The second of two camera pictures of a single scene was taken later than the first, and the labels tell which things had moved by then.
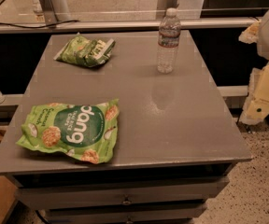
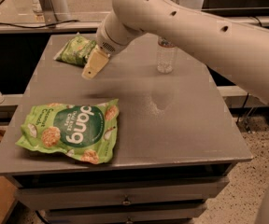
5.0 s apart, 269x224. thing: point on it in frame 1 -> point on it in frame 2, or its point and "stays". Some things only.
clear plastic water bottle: [168, 42] stays
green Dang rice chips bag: [87, 131] stays
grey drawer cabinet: [176, 142] stays
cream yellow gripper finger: [265, 91] -> [113, 35]
